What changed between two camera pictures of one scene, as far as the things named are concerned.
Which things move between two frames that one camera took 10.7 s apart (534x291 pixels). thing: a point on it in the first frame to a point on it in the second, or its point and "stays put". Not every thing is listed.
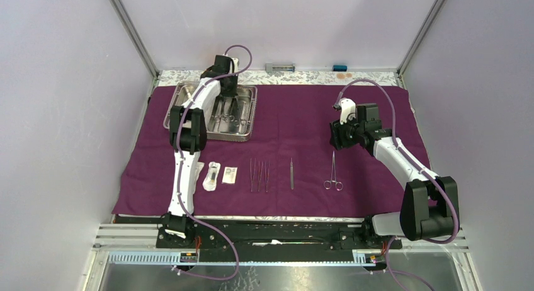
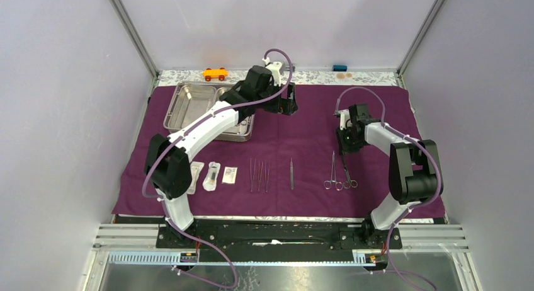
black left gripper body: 230,90 to 273,105
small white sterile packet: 229,175 stays put
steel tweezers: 266,181 stays put
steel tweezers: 254,172 stays put
